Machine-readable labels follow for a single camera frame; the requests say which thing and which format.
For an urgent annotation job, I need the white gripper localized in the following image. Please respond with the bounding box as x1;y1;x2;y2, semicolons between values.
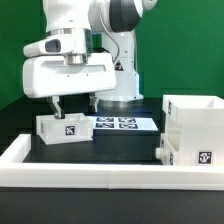
23;53;116;119

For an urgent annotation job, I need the white drawer tagged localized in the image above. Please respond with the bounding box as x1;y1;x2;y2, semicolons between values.
36;113;93;145
155;133;180;166

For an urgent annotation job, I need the white drawer front tagged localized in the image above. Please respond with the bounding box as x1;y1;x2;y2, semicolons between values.
155;133;180;166

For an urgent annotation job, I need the white drawer cabinet box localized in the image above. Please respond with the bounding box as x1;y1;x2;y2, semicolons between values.
162;95;224;166

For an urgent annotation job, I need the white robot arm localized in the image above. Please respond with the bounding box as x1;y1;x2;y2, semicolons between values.
22;0;157;119

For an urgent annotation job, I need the white marker tag sheet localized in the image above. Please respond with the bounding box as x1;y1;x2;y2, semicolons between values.
89;116;158;131

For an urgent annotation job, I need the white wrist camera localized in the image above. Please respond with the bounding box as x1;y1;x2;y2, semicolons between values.
23;38;66;57

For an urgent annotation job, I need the white border rail fence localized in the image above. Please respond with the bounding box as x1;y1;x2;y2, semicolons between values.
0;134;224;191

